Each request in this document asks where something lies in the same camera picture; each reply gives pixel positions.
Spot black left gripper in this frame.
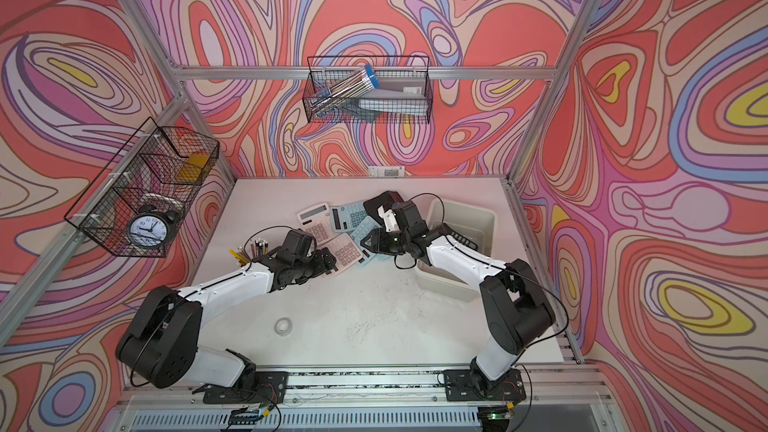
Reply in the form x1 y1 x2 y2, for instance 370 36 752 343
291 245 337 284

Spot pink calculator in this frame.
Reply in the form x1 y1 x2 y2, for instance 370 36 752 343
321 233 364 275

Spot white plastic storage box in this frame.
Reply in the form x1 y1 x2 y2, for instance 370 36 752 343
415 199 497 302

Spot light blue calculator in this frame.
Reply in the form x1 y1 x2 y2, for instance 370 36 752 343
349 217 380 266
330 201 368 233

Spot black calculator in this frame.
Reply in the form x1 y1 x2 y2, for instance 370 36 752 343
450 229 480 251

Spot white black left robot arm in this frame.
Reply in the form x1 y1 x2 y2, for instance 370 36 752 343
115 229 337 392

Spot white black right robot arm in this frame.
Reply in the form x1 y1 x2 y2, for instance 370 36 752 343
362 192 556 402

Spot dark maroon calculator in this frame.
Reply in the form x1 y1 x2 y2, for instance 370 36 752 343
363 191 403 226

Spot white pink-keyed calculator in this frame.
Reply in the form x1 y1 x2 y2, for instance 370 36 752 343
297 203 337 244

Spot white barcode label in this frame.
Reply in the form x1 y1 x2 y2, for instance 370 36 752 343
368 166 405 178

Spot clear tape roll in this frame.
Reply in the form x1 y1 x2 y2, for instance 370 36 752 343
274 317 293 337

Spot grey stapler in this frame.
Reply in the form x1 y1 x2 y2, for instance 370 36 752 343
358 89 429 116

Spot pencil tube blue cap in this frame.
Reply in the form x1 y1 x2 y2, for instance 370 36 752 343
308 64 379 119

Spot yellow sticky notes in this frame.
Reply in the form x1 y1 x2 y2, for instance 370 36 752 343
174 154 210 185

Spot black alarm clock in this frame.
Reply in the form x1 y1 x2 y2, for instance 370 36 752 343
126 204 180 249

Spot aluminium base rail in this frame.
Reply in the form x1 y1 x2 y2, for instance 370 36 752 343
100 363 627 431

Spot black wire basket back wall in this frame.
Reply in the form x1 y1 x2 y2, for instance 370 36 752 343
302 53 433 124

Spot black wire basket wall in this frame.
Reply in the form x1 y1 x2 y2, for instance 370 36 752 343
302 53 433 124
64 118 220 258

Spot black wire basket left wall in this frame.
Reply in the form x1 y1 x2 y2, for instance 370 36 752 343
64 118 220 258

